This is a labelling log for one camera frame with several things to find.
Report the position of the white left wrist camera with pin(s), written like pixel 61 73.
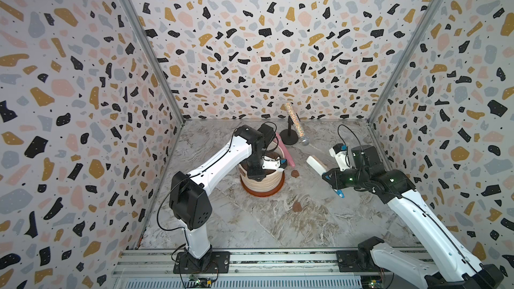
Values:
pixel 274 164

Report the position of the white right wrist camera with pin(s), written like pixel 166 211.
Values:
pixel 340 153

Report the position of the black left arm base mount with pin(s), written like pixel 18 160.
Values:
pixel 213 262

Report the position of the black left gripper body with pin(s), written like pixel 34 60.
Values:
pixel 256 172

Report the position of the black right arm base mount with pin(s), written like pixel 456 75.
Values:
pixel 355 261

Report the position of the white scrub brush blue handle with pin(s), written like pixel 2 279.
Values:
pixel 320 169

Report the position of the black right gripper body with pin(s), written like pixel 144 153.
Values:
pixel 347 178

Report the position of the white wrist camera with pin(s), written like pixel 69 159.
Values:
pixel 274 164
pixel 340 153

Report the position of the black microphone stand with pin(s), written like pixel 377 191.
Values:
pixel 289 135

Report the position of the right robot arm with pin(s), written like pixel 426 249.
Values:
pixel 452 266

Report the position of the cream ceramic pot with mud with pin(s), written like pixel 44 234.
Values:
pixel 269 182

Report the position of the terracotta saucer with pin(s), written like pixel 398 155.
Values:
pixel 265 193

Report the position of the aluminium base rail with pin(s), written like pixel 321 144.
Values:
pixel 255 268

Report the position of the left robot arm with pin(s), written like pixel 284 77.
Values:
pixel 189 194

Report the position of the glitter silver microphone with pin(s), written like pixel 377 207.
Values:
pixel 302 138

